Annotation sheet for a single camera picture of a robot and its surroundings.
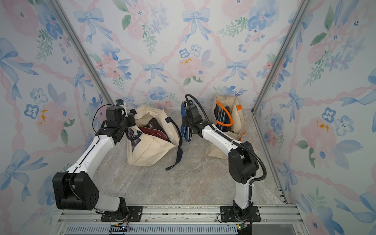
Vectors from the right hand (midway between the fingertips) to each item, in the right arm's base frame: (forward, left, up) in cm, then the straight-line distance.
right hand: (185, 113), depth 94 cm
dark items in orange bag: (-1, -24, 0) cm, 24 cm away
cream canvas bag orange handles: (-13, -32, -2) cm, 34 cm away
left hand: (-7, +31, +7) cm, 32 cm away
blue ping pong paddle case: (-11, -1, -5) cm, 12 cm away
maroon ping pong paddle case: (-10, +20, -7) cm, 24 cm away
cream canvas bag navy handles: (-24, +22, -4) cm, 32 cm away
